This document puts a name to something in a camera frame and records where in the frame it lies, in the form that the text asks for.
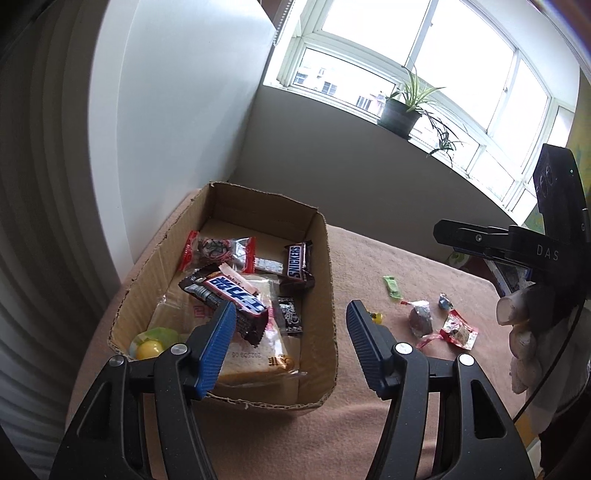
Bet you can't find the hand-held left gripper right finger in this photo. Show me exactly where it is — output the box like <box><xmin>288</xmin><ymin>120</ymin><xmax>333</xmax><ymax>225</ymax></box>
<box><xmin>346</xmin><ymin>299</ymin><xmax>536</xmax><ymax>480</ymax></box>

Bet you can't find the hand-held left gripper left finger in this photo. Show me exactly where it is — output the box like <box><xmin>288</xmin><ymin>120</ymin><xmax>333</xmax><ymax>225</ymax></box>
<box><xmin>48</xmin><ymin>300</ymin><xmax>238</xmax><ymax>480</ymax></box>

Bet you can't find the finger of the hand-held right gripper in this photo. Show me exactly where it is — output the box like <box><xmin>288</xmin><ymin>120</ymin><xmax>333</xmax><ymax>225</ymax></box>
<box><xmin>452</xmin><ymin>249</ymin><xmax>527</xmax><ymax>274</ymax></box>
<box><xmin>433</xmin><ymin>219</ymin><xmax>512</xmax><ymax>254</ymax></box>

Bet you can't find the brown cardboard box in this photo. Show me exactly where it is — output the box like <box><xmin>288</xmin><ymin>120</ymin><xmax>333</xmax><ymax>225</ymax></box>
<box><xmin>108</xmin><ymin>181</ymin><xmax>340</xmax><ymax>411</ymax></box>

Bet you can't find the sliced bread packet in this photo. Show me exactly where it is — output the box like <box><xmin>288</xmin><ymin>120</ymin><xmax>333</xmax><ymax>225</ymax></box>
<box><xmin>154</xmin><ymin>272</ymin><xmax>305</xmax><ymax>386</ymax></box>

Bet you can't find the dark blue chocolate bar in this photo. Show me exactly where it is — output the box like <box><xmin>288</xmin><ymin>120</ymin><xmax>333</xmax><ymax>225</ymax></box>
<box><xmin>179</xmin><ymin>265</ymin><xmax>269</xmax><ymax>346</ymax></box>

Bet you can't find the green yellow jelly cup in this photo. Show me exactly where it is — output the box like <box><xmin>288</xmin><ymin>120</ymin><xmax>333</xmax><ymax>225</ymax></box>
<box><xmin>129</xmin><ymin>326</ymin><xmax>185</xmax><ymax>361</ymax></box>

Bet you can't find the small black patterned packet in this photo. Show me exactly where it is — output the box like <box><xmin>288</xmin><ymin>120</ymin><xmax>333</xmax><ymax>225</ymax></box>
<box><xmin>276</xmin><ymin>296</ymin><xmax>304</xmax><ymax>337</ymax></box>

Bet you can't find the silver snack packet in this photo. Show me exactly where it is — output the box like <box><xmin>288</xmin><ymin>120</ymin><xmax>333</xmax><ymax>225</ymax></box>
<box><xmin>254</xmin><ymin>257</ymin><xmax>284</xmax><ymax>276</ymax></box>

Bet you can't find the dark brown chocolate bar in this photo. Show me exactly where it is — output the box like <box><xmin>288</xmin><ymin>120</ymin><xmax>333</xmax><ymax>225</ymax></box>
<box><xmin>278</xmin><ymin>241</ymin><xmax>316</xmax><ymax>291</ymax></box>

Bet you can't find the clear red-ended snack wrapper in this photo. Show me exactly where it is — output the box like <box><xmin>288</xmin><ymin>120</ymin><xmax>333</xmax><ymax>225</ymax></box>
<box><xmin>180</xmin><ymin>231</ymin><xmax>257</xmax><ymax>275</ymax></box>

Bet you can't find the person's right hand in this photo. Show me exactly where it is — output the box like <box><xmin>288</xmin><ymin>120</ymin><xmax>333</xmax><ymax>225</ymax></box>
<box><xmin>496</xmin><ymin>285</ymin><xmax>591</xmax><ymax>409</ymax></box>

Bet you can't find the low wooden cabinet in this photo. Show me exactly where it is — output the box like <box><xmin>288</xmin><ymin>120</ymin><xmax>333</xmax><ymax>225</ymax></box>
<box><xmin>482</xmin><ymin>258</ymin><xmax>536</xmax><ymax>296</ymax></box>

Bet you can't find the silver wrapped snack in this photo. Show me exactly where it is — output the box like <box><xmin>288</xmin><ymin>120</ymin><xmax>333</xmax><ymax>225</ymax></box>
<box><xmin>400</xmin><ymin>299</ymin><xmax>446</xmax><ymax>352</ymax></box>

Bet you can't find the red white snack packet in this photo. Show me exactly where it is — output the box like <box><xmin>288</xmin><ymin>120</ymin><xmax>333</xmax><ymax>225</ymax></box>
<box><xmin>438</xmin><ymin>309</ymin><xmax>479</xmax><ymax>350</ymax></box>

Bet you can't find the potted spider plant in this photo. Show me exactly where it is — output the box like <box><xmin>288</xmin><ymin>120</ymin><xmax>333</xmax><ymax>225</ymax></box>
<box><xmin>376</xmin><ymin>65</ymin><xmax>465</xmax><ymax>169</ymax></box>

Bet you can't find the large window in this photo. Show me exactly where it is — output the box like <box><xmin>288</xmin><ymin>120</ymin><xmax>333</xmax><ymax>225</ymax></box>
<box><xmin>263</xmin><ymin>0</ymin><xmax>583</xmax><ymax>222</ymax></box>

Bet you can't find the white cabinet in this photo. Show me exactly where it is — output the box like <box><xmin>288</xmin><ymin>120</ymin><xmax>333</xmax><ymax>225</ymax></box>
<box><xmin>95</xmin><ymin>0</ymin><xmax>278</xmax><ymax>287</ymax></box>

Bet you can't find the black cable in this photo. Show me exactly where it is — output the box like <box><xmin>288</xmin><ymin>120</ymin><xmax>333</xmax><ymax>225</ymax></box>
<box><xmin>510</xmin><ymin>302</ymin><xmax>583</xmax><ymax>423</ymax></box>

